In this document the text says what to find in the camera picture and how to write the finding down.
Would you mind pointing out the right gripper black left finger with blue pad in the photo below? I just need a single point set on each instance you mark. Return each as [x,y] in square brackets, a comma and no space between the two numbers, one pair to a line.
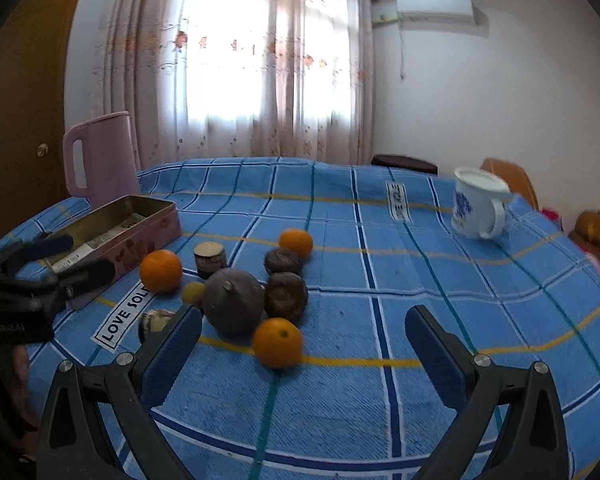
[74,442]

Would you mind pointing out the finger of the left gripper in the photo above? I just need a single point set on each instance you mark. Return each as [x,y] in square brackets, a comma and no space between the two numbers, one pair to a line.
[18,254]
[80,284]

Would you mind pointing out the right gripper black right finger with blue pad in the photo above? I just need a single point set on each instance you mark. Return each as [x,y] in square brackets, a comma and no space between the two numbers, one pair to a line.
[532,442]

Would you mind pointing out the half cut dark fruit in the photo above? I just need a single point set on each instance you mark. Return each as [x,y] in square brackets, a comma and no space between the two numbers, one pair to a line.
[152,321]

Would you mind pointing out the pink metal tin box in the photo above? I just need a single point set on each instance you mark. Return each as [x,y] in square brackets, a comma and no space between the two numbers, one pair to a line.
[126,251]

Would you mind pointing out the orange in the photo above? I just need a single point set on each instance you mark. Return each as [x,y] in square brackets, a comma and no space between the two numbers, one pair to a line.
[298,241]
[161,271]
[277,344]

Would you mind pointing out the small yellow-green fruit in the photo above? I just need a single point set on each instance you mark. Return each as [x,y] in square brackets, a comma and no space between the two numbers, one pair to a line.
[192,293]

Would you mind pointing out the large purple mangosteen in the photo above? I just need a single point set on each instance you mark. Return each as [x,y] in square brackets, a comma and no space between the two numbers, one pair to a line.
[233,302]

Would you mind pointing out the cut brown fruit stump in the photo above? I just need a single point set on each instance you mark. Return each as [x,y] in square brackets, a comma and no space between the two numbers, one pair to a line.
[210,257]

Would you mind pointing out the dark passion fruit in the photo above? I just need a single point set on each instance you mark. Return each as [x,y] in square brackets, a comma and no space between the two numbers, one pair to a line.
[282,260]
[286,296]

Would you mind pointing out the dark passion fruit back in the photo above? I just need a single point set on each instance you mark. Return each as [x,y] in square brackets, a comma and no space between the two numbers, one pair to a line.
[282,260]

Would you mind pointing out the paper card in tin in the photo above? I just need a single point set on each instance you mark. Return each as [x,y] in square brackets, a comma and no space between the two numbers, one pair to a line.
[91,245]

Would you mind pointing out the pink electric kettle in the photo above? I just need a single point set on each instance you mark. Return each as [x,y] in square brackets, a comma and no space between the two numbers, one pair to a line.
[108,157]

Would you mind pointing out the brown wooden door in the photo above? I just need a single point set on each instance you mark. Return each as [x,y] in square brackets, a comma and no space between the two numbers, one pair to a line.
[33,52]

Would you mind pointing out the blue plaid tablecloth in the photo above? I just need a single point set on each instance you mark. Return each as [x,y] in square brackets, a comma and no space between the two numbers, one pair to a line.
[359,406]

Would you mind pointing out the brown sofa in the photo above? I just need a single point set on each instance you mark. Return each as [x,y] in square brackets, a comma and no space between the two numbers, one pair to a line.
[597,239]

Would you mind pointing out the white blue floral mug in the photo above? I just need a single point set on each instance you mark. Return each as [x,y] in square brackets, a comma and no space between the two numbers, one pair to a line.
[478,205]

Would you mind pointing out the orange wooden chair back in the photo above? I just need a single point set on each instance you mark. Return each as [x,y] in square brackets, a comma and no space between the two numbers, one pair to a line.
[515,177]

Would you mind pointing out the floral sheer curtain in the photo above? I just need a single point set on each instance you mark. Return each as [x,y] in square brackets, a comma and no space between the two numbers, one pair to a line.
[240,78]

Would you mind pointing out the dark round stool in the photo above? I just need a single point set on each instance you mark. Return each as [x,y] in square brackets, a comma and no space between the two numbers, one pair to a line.
[405,162]

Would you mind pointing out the white air conditioner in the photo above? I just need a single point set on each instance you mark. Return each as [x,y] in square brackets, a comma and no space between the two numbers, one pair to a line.
[439,11]

